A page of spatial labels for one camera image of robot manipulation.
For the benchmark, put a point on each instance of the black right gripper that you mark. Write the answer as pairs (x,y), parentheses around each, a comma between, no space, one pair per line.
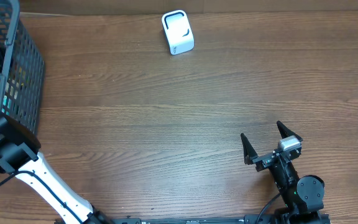
(265,160)

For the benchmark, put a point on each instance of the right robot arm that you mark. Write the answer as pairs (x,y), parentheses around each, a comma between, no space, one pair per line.
(299,199)

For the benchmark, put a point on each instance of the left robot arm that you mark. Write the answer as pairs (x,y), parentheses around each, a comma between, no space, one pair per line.
(20,157)

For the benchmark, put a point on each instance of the white barcode scanner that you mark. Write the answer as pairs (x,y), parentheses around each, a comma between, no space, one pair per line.
(178,32)

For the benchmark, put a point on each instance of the grey plastic mesh basket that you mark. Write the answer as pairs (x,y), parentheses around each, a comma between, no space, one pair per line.
(23,72)

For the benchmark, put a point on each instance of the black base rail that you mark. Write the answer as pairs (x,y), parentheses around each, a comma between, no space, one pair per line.
(191,221)

